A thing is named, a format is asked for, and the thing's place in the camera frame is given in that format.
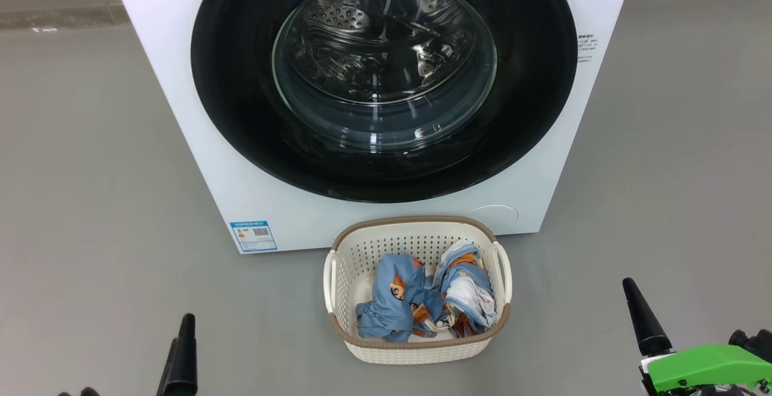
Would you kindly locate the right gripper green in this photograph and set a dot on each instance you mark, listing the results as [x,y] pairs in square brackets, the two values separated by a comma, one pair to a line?
[711,366]

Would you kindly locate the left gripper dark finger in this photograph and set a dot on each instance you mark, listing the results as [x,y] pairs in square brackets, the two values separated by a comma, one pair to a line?
[184,366]
[164,378]

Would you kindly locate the blue garment with orange prints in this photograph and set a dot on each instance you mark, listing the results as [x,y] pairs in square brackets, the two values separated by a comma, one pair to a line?
[392,299]

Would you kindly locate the black round glass washer door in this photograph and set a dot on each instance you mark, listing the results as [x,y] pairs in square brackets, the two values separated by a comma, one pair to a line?
[241,82]

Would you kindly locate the white front-load washing machine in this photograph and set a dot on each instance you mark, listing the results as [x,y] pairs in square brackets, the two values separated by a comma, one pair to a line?
[181,119]

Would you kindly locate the washing machine drum with clothes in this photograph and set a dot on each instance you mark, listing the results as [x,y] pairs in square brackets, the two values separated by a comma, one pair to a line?
[374,40]

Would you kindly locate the blue energy label sticker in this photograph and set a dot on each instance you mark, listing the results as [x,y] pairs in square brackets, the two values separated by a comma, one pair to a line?
[253,236]

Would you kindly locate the cream perforated laundry basket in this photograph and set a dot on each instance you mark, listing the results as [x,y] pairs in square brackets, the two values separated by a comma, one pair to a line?
[344,275]

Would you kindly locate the round drain filter cover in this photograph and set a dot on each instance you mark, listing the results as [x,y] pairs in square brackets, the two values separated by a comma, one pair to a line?
[494,214]

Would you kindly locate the small printed text label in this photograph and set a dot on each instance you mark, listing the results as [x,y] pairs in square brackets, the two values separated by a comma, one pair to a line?
[585,46]

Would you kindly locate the small white floor scrap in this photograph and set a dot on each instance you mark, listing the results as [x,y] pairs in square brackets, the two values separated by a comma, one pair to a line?
[45,29]

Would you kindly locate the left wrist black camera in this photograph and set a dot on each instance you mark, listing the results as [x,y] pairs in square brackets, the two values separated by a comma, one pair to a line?
[87,392]

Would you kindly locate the wrist black camera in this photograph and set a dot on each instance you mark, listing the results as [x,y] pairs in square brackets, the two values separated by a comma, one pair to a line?
[87,392]
[754,343]

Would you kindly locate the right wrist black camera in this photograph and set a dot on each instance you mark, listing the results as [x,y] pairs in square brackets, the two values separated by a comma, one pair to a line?
[754,343]

